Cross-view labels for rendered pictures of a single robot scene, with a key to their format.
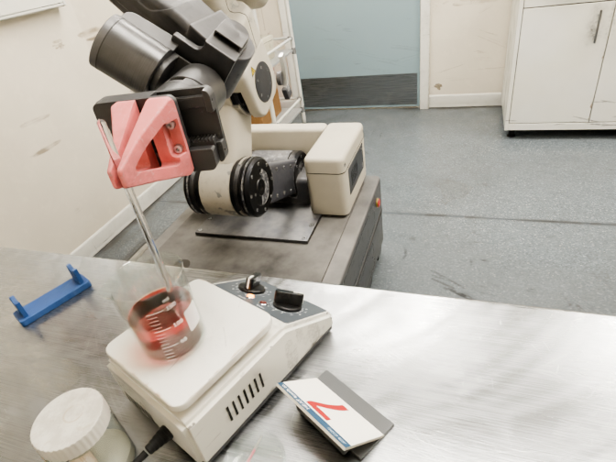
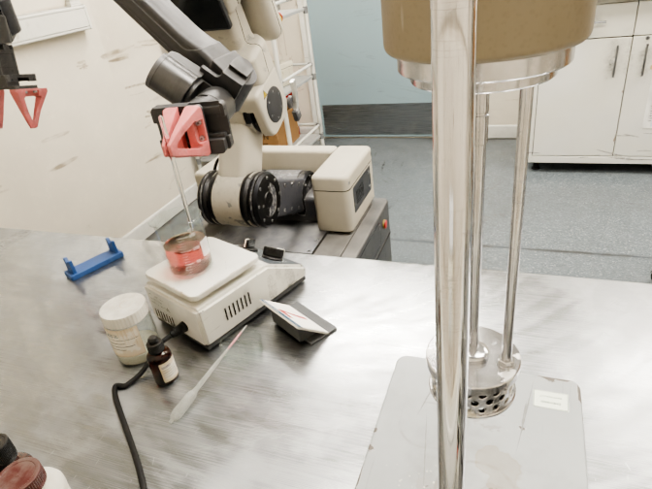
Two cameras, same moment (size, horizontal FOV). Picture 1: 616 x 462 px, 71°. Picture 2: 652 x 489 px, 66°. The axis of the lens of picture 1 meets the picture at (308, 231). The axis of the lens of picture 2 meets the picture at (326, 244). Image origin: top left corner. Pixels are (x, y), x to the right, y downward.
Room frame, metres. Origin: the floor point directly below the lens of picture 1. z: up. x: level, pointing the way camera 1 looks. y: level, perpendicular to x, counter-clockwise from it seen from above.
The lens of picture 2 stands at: (-0.31, -0.05, 1.19)
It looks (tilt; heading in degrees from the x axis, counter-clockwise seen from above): 30 degrees down; 0
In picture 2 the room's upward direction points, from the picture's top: 8 degrees counter-clockwise
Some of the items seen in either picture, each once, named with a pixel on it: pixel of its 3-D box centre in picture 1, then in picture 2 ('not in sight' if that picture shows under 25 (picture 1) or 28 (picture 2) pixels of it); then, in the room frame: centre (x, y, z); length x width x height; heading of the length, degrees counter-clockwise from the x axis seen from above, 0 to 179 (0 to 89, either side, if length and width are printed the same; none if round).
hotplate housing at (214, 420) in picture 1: (221, 347); (223, 282); (0.32, 0.11, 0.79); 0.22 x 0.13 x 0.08; 136
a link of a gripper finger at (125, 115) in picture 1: (155, 150); (187, 138); (0.33, 0.11, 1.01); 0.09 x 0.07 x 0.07; 169
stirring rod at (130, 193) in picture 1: (149, 239); (181, 191); (0.29, 0.13, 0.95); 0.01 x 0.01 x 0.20
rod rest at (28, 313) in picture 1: (49, 291); (92, 257); (0.50, 0.38, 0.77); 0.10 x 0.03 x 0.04; 134
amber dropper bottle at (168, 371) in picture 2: not in sight; (159, 357); (0.17, 0.17, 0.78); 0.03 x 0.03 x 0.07
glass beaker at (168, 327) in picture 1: (158, 312); (182, 244); (0.29, 0.14, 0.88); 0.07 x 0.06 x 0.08; 114
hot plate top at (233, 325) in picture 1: (190, 335); (202, 266); (0.30, 0.13, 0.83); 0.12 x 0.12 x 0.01; 46
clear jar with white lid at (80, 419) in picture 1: (87, 443); (131, 329); (0.23, 0.22, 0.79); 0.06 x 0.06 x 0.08
